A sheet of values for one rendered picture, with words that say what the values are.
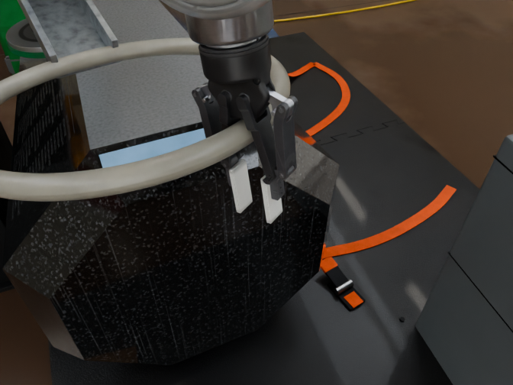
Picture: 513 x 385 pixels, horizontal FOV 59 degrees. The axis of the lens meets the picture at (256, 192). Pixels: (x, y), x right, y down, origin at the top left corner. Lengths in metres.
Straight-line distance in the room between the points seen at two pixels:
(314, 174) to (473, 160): 1.37
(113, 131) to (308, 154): 0.45
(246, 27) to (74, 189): 0.24
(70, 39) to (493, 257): 1.05
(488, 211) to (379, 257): 0.69
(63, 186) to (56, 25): 0.58
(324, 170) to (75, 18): 0.65
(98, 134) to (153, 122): 0.11
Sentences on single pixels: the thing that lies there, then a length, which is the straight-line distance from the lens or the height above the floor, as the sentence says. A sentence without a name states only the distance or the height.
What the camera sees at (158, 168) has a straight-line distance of 0.48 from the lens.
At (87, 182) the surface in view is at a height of 1.06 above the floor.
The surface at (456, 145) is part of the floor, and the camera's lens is 2.44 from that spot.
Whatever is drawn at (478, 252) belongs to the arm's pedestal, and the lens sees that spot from 1.25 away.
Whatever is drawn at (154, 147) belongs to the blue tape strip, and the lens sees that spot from 0.91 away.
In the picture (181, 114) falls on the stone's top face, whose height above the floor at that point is 0.84.
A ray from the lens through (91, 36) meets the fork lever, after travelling 1.00.
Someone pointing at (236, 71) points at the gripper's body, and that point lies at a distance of 0.47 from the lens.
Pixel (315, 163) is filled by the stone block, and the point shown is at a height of 0.66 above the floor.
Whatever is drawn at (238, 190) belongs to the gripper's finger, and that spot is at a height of 0.97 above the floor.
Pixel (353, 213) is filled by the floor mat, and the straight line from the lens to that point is 1.91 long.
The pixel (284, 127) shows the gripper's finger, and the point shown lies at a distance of 0.50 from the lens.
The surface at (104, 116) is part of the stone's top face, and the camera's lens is 0.99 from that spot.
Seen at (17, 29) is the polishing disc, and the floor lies 0.87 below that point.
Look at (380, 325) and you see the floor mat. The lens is 1.62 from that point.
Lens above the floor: 1.38
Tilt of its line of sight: 44 degrees down
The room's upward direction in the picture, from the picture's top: straight up
